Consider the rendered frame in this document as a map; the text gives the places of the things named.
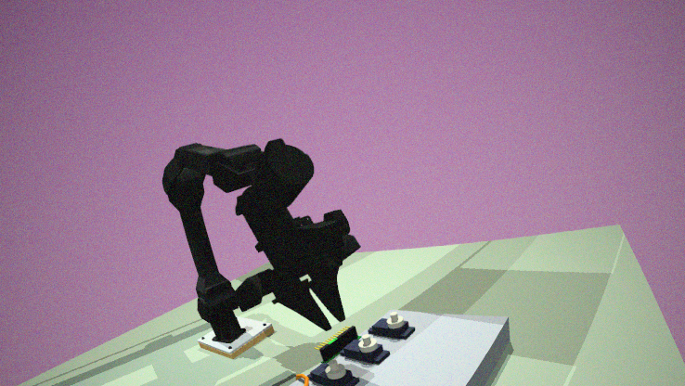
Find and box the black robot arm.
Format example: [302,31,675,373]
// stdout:
[162,138,350,343]

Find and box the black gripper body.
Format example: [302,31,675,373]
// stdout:
[235,213,361,312]

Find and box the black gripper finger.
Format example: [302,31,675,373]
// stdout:
[272,278,332,331]
[308,261,346,322]

